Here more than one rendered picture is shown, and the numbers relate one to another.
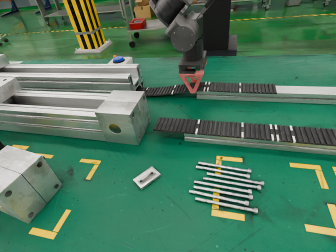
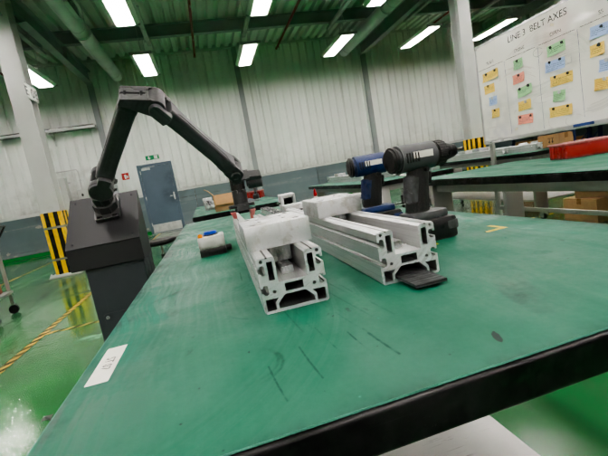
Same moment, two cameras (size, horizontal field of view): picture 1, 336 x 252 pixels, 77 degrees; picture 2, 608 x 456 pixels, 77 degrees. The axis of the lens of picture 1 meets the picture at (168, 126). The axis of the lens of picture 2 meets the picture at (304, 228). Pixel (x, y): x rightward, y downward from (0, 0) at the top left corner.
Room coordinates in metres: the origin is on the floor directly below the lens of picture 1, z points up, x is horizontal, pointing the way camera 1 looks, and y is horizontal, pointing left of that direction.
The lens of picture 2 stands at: (1.18, 1.32, 0.97)
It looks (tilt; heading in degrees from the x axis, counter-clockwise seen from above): 8 degrees down; 238
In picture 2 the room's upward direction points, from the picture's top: 10 degrees counter-clockwise
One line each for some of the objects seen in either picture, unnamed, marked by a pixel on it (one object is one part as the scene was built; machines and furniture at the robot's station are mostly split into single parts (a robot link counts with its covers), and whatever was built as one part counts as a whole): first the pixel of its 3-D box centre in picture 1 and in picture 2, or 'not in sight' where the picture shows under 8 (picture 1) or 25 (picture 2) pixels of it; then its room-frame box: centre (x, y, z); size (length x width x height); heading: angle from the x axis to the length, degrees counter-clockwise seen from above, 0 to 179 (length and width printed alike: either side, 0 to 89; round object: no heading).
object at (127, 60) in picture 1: (119, 68); (214, 242); (0.79, 0.15, 0.81); 0.10 x 0.08 x 0.06; 160
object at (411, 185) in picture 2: not in sight; (432, 189); (0.47, 0.74, 0.89); 0.20 x 0.08 x 0.22; 165
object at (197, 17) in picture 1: (191, 27); (238, 184); (0.57, -0.10, 0.98); 0.07 x 0.06 x 0.07; 158
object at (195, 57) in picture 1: (192, 50); (240, 199); (0.57, -0.10, 0.92); 0.10 x 0.07 x 0.07; 160
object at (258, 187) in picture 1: (231, 183); not in sight; (0.23, -0.10, 0.78); 0.11 x 0.01 x 0.01; 67
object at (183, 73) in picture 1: (193, 76); (247, 215); (0.56, -0.09, 0.85); 0.07 x 0.07 x 0.09; 70
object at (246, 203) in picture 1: (217, 197); not in sight; (0.21, -0.07, 0.78); 0.11 x 0.01 x 0.01; 66
